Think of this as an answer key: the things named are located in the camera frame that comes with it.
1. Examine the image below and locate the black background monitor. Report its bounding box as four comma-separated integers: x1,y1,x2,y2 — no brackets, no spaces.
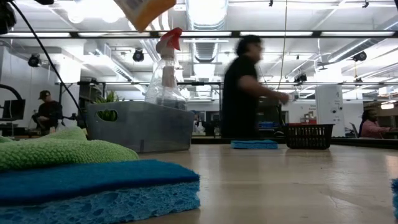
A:
1,99,26,121

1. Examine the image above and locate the black mesh plastic basket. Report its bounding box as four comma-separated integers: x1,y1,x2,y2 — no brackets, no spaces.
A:
283,123,335,151

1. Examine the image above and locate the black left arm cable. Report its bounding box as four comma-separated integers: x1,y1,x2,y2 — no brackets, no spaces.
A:
9,0,82,113

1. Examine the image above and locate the clear spray bottle red trigger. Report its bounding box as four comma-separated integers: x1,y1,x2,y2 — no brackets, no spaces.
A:
144,27,187,110

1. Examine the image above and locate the black aluminium table frame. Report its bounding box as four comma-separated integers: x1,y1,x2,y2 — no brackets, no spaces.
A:
0,133,398,149

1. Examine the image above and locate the clear grey plastic bin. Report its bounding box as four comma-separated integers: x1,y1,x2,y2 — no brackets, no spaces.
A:
86,100,196,153

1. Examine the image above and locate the person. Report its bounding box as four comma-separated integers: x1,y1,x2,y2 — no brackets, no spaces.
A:
220,34,290,139
358,108,392,139
30,90,63,133

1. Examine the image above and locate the black overhead crossbar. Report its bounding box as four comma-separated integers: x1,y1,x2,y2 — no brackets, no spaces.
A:
0,30,398,39

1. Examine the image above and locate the orange spray bottle white trigger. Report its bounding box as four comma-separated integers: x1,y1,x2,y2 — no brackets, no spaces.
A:
113,0,177,34

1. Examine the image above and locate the blue kitchen sponge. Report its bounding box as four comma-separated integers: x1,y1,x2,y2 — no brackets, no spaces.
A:
390,177,398,222
230,139,279,150
0,160,201,224

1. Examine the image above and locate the green microfibre cloth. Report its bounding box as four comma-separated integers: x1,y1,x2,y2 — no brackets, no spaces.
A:
0,126,140,172

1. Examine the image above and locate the small potted green plant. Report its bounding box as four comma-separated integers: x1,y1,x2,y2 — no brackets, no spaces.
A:
95,90,125,122

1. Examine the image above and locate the white background column unit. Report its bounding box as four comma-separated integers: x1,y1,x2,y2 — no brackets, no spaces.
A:
314,84,346,138

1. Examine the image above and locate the black looped cable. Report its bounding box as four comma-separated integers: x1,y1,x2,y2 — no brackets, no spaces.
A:
0,83,24,103

